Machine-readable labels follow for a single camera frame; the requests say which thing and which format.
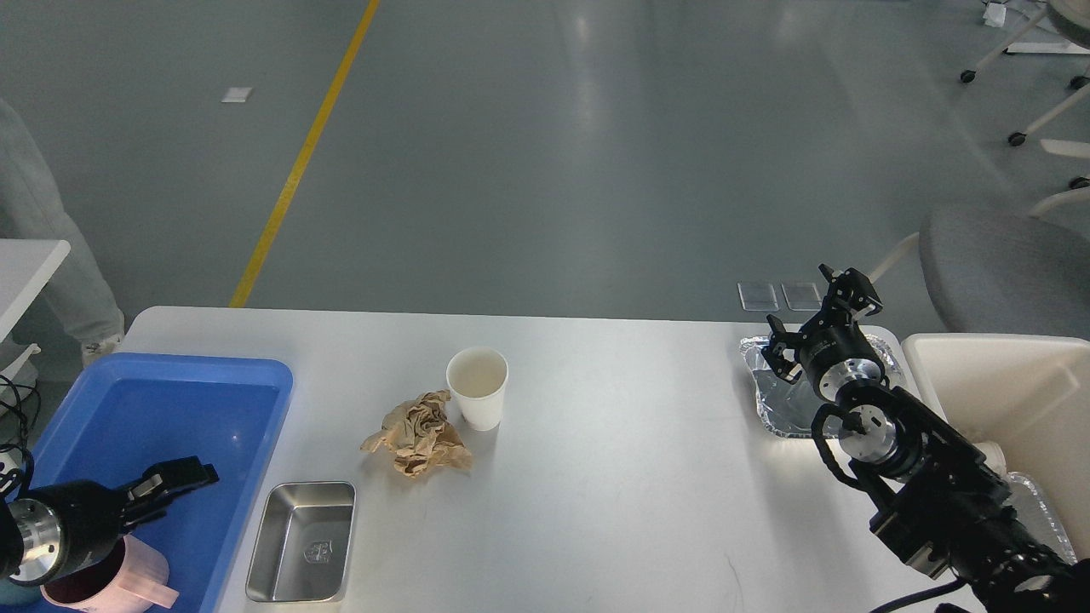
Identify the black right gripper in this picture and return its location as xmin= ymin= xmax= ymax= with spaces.
xmin=760 ymin=264 xmax=886 ymax=401

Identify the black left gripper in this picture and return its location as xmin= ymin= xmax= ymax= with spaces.
xmin=7 ymin=456 xmax=221 ymax=587

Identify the pink plastic mug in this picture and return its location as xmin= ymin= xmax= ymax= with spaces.
xmin=40 ymin=536 xmax=180 ymax=612

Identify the aluminium foil tray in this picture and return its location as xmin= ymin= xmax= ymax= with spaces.
xmin=738 ymin=333 xmax=909 ymax=438

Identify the stainless steel rectangular tray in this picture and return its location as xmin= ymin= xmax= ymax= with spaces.
xmin=246 ymin=481 xmax=355 ymax=603

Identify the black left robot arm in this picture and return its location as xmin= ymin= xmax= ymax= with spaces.
xmin=3 ymin=456 xmax=221 ymax=587

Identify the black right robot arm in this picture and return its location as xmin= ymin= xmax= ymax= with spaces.
xmin=760 ymin=264 xmax=1089 ymax=612

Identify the blue plastic tray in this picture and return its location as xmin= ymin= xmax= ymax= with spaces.
xmin=32 ymin=352 xmax=293 ymax=612

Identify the cream plastic bin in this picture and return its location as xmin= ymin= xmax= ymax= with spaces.
xmin=903 ymin=333 xmax=1089 ymax=558

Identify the paper cup in bin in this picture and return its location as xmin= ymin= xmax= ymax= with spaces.
xmin=973 ymin=441 xmax=1008 ymax=478

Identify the crumpled brown paper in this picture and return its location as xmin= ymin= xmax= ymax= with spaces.
xmin=359 ymin=389 xmax=474 ymax=478

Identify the foil tray in bin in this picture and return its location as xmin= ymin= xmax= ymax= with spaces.
xmin=1004 ymin=471 xmax=1078 ymax=565

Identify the white paper cup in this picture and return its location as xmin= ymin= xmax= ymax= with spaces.
xmin=446 ymin=347 xmax=510 ymax=432

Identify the white rolling chair base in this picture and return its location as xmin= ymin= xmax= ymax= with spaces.
xmin=959 ymin=0 xmax=1090 ymax=214

